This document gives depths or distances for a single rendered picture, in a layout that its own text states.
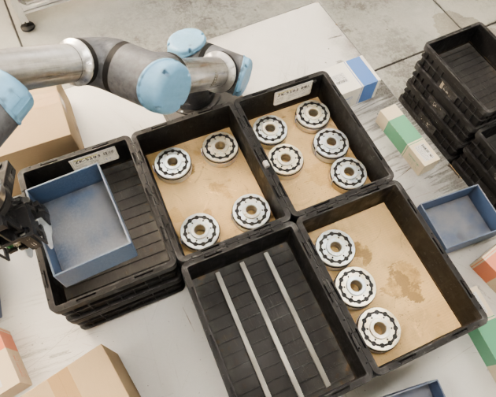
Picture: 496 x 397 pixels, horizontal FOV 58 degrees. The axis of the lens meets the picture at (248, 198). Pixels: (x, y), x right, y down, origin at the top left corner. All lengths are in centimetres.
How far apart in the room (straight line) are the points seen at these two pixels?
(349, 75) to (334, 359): 92
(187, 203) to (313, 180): 36
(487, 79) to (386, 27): 98
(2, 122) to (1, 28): 248
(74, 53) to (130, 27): 197
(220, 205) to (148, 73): 45
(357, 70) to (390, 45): 131
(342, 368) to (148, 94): 75
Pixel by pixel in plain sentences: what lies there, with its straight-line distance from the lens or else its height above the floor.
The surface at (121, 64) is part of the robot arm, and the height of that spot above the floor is 124.
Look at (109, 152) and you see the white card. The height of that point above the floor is 90.
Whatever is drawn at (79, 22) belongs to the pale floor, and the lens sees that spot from 304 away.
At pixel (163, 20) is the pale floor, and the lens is 294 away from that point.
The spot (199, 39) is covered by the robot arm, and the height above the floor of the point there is 98.
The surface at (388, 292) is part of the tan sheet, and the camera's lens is 122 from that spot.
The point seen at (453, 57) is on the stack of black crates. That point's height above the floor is 49.
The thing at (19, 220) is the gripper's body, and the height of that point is 126.
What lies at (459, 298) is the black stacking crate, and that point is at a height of 89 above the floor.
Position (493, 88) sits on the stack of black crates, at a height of 49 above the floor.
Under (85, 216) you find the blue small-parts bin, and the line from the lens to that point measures 101.
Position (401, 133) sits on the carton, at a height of 76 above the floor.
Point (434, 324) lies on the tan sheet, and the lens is 124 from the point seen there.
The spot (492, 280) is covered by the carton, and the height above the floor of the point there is 73.
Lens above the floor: 195
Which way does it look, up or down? 63 degrees down
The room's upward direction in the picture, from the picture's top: 3 degrees clockwise
